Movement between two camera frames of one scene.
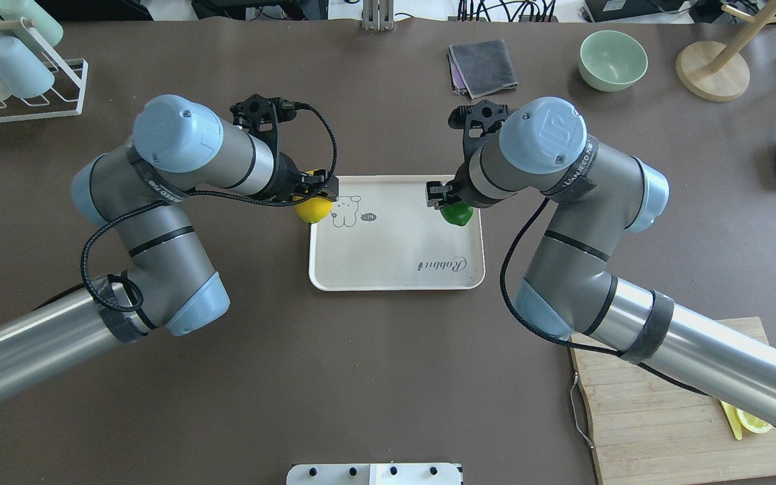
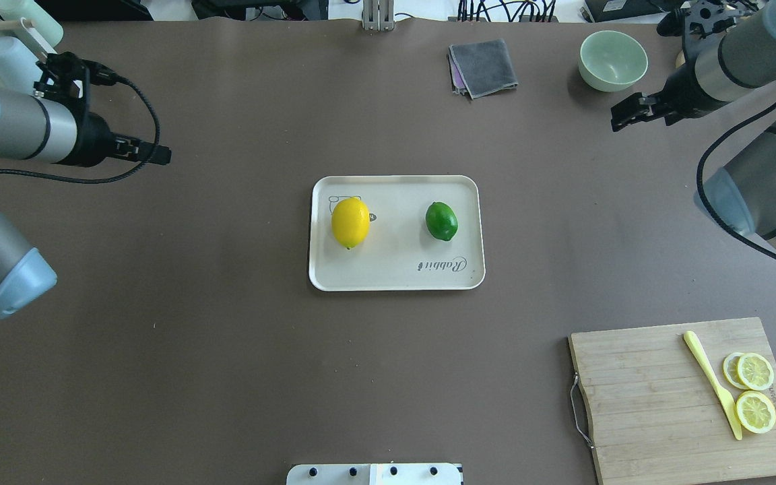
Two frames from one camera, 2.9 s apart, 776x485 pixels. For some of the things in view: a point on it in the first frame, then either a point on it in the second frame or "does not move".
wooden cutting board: (647, 427) does not move
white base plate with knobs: (414, 473) does not move
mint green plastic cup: (49, 29) does not move
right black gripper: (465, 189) -> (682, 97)
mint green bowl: (611, 60) does not move
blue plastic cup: (23, 75) does not move
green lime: (457, 213) -> (441, 221)
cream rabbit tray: (381, 236) does not move
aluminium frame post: (378, 15) does not move
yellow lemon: (314, 208) -> (350, 222)
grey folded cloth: (479, 68) does not move
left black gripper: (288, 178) -> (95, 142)
